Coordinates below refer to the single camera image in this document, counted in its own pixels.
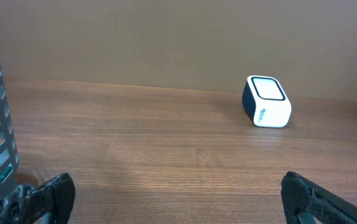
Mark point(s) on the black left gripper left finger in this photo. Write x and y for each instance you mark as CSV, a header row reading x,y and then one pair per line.
x,y
50,202

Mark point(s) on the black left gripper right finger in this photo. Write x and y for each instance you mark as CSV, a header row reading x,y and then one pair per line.
x,y
306,202

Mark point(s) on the white barcode scanner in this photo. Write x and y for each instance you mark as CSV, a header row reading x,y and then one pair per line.
x,y
265,102

